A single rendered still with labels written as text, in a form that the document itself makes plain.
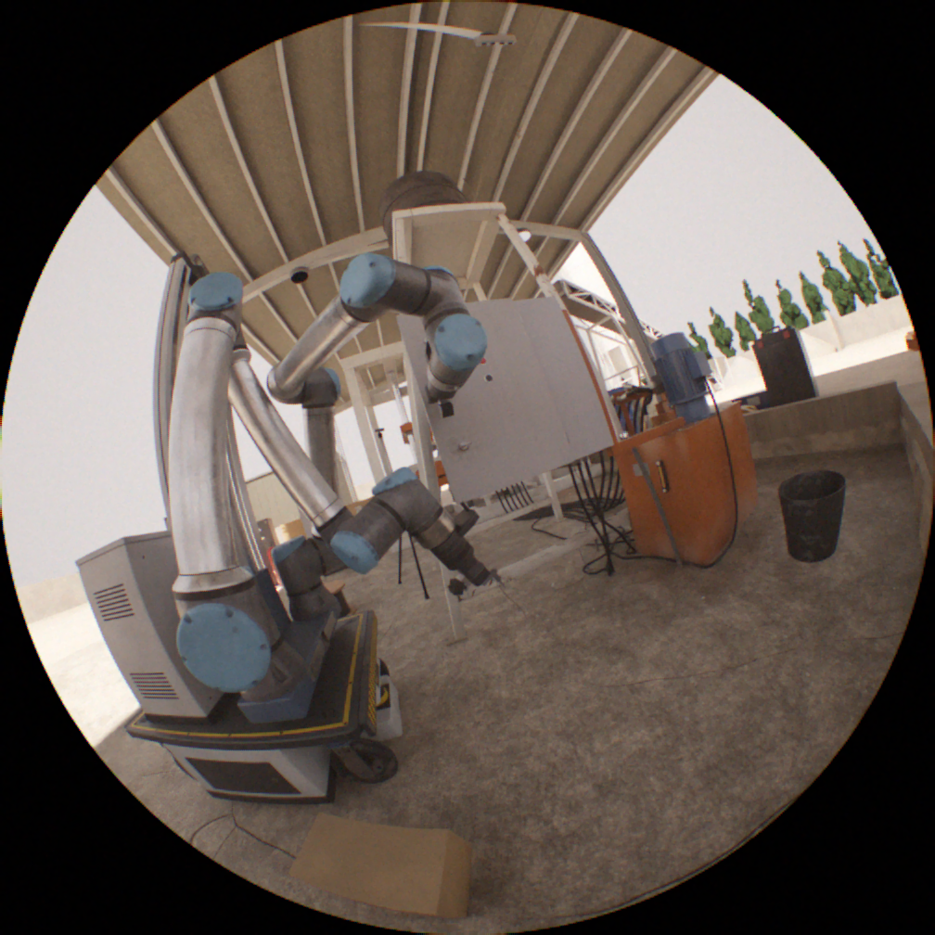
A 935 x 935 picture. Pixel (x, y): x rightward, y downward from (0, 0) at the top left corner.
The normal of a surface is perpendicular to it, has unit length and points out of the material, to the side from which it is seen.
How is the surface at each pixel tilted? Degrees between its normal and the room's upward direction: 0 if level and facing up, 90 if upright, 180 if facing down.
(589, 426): 90
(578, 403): 90
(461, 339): 95
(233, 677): 95
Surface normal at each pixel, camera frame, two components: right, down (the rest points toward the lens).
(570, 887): -0.32, -0.95
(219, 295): 0.58, -0.33
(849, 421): -0.93, 0.31
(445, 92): 0.18, 0.98
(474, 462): 0.22, -0.07
